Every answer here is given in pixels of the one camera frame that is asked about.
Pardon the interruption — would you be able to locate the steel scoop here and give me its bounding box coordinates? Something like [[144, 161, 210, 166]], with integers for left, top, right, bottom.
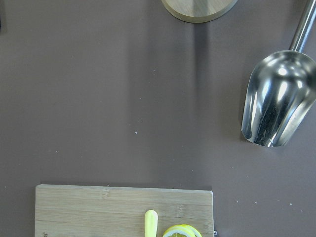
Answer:
[[241, 0, 316, 147]]

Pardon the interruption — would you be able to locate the lemon slice behind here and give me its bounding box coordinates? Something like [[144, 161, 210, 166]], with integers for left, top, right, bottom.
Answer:
[[173, 224, 202, 237]]

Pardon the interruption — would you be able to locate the yellow plastic knife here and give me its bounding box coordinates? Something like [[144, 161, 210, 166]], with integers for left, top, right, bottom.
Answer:
[[144, 209, 158, 237]]

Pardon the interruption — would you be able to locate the wooden cup tree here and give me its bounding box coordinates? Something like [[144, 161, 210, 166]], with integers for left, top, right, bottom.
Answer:
[[161, 0, 237, 23]]

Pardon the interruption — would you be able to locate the bamboo cutting board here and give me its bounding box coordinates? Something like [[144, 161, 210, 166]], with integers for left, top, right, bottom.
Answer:
[[35, 184, 214, 237]]

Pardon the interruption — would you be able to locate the lemon slice near handle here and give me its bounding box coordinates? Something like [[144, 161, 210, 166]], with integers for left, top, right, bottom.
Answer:
[[162, 225, 196, 237]]

